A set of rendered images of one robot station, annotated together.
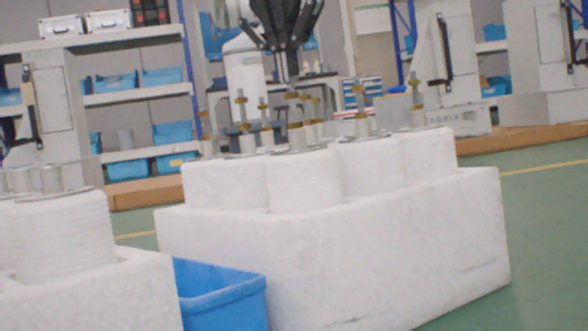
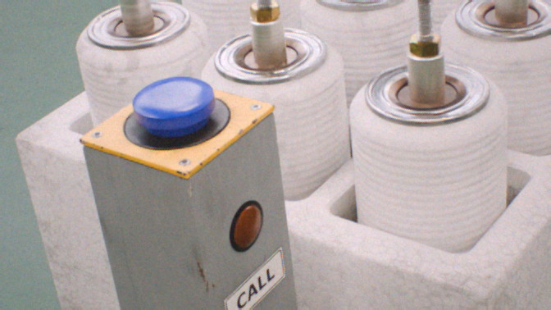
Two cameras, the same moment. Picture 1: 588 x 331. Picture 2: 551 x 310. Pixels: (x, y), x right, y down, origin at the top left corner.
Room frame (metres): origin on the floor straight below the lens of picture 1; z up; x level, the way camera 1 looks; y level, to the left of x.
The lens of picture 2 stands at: (1.63, -0.30, 0.58)
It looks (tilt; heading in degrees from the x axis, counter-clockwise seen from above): 32 degrees down; 166
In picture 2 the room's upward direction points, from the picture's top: 7 degrees counter-clockwise
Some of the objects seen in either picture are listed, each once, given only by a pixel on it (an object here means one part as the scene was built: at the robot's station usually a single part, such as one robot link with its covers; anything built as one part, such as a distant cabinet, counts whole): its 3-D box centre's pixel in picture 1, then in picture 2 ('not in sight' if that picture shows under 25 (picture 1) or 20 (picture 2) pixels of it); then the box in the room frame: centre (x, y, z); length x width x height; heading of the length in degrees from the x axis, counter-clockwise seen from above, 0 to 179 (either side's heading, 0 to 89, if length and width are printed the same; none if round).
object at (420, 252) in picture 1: (326, 245); (375, 170); (0.94, -0.04, 0.09); 0.39 x 0.39 x 0.18; 36
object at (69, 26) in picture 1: (66, 30); not in sight; (5.60, 1.82, 1.42); 0.43 x 0.37 x 0.19; 5
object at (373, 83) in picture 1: (358, 108); not in sight; (6.71, -0.90, 0.35); 0.59 x 0.47 x 0.69; 7
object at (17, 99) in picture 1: (22, 95); not in sight; (5.59, 2.32, 0.90); 0.50 x 0.38 x 0.21; 7
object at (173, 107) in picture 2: (397, 91); (175, 111); (1.17, -0.23, 0.32); 0.04 x 0.04 x 0.02
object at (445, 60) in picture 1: (391, 78); not in sight; (3.32, -0.65, 0.45); 0.82 x 0.57 x 0.74; 97
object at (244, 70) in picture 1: (247, 89); not in sight; (1.48, 0.07, 0.39); 0.09 x 0.09 x 0.17; 7
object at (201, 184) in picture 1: (218, 214); not in sight; (0.96, 0.12, 0.16); 0.10 x 0.10 x 0.18
